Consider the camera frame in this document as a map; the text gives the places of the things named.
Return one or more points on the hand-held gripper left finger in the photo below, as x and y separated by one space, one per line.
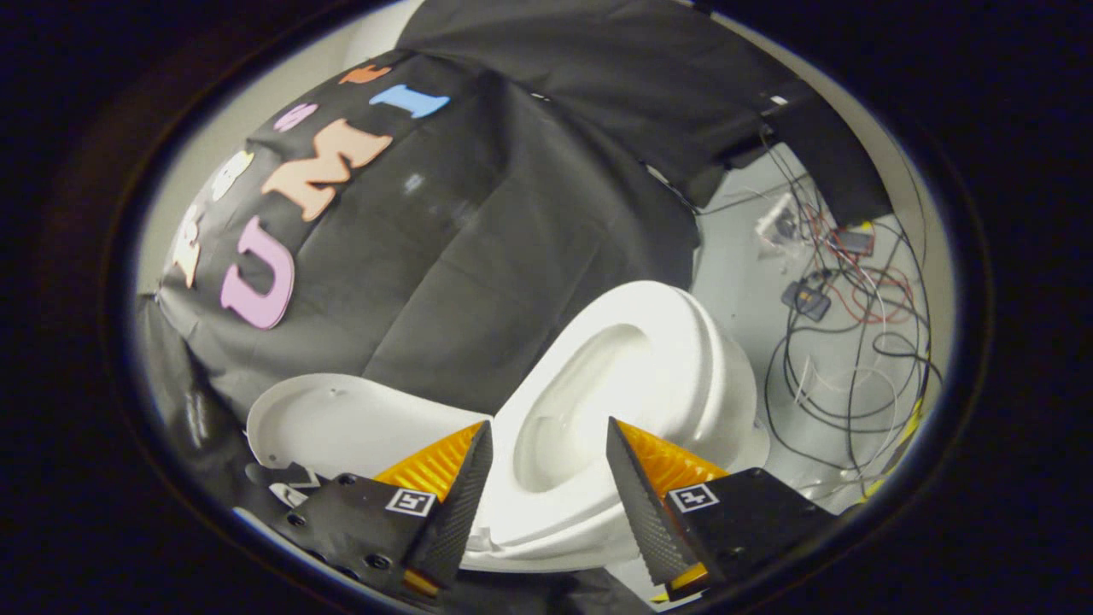
461 504

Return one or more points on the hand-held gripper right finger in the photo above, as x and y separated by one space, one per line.
640 504

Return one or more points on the white toilet bowl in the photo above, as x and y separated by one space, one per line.
649 342

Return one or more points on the clear plastic bag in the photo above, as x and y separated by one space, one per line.
775 224

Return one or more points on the black backdrop cloth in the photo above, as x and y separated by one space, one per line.
512 196

